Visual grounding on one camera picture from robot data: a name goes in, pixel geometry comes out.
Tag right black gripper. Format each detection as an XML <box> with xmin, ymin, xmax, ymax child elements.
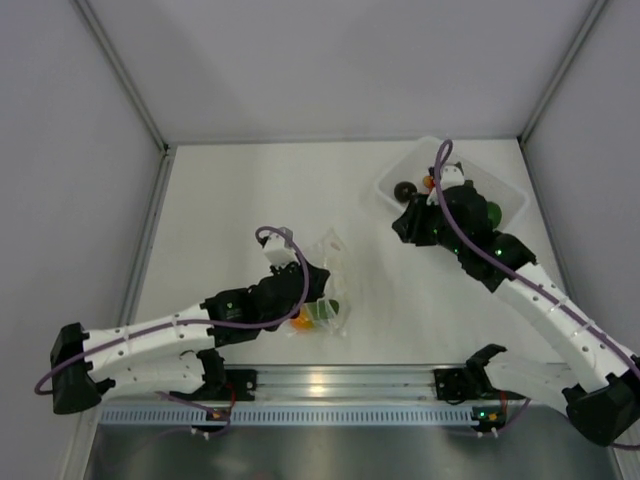
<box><xmin>392</xmin><ymin>193</ymin><xmax>466</xmax><ymax>256</ymax></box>

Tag dark purple fake plum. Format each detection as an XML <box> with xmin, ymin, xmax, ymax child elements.
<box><xmin>393</xmin><ymin>181</ymin><xmax>418</xmax><ymax>204</ymax></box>

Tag fake strawberry bunch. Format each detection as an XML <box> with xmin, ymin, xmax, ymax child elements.
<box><xmin>422</xmin><ymin>169</ymin><xmax>435</xmax><ymax>193</ymax></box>

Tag clear zip top bag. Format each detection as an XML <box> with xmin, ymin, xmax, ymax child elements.
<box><xmin>285</xmin><ymin>229</ymin><xmax>357</xmax><ymax>337</ymax></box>

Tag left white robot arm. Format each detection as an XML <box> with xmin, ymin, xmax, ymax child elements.
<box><xmin>47</xmin><ymin>261</ymin><xmax>331</xmax><ymax>415</ymax></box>

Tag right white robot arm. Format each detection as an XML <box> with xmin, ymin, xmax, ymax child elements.
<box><xmin>392</xmin><ymin>181</ymin><xmax>639</xmax><ymax>448</ymax></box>

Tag orange fake fruit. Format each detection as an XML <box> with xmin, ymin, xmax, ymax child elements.
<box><xmin>290</xmin><ymin>312</ymin><xmax>315</xmax><ymax>332</ymax></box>

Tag white plastic basket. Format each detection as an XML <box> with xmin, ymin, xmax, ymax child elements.
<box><xmin>373</xmin><ymin>135</ymin><xmax>531</xmax><ymax>236</ymax></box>

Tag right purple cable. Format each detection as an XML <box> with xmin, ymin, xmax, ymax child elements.
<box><xmin>431</xmin><ymin>138</ymin><xmax>640</xmax><ymax>446</ymax></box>

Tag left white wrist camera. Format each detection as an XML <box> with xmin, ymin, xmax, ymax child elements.
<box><xmin>262</xmin><ymin>235</ymin><xmax>297</xmax><ymax>268</ymax></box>

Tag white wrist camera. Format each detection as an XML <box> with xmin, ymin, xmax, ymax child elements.
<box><xmin>427</xmin><ymin>165</ymin><xmax>465</xmax><ymax>205</ymax></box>
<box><xmin>262</xmin><ymin>235</ymin><xmax>297</xmax><ymax>268</ymax></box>

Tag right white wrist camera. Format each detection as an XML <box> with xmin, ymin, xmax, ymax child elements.
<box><xmin>427</xmin><ymin>165</ymin><xmax>465</xmax><ymax>205</ymax></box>

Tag aluminium mounting rail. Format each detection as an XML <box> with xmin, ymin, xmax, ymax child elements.
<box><xmin>79</xmin><ymin>363</ymin><xmax>571</xmax><ymax>402</ymax></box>

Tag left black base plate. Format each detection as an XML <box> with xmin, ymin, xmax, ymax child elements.
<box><xmin>169</xmin><ymin>368</ymin><xmax>258</xmax><ymax>403</ymax></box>

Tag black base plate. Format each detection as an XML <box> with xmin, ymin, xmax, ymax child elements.
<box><xmin>169</xmin><ymin>368</ymin><xmax>258</xmax><ymax>403</ymax></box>
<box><xmin>433</xmin><ymin>367</ymin><xmax>496</xmax><ymax>404</ymax></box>

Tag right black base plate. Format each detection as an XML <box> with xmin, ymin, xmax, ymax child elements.
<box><xmin>433</xmin><ymin>367</ymin><xmax>496</xmax><ymax>404</ymax></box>

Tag slotted grey cable duct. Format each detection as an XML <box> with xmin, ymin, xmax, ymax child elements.
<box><xmin>99</xmin><ymin>405</ymin><xmax>503</xmax><ymax>427</ymax></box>

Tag right frame post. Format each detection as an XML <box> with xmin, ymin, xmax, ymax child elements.
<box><xmin>518</xmin><ymin>0</ymin><xmax>611</xmax><ymax>147</ymax></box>

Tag frame post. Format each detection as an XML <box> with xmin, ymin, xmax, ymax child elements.
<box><xmin>518</xmin><ymin>0</ymin><xmax>611</xmax><ymax>147</ymax></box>
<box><xmin>71</xmin><ymin>0</ymin><xmax>169</xmax><ymax>152</ymax></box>

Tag left frame post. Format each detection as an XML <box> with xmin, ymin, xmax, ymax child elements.
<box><xmin>71</xmin><ymin>0</ymin><xmax>169</xmax><ymax>152</ymax></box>

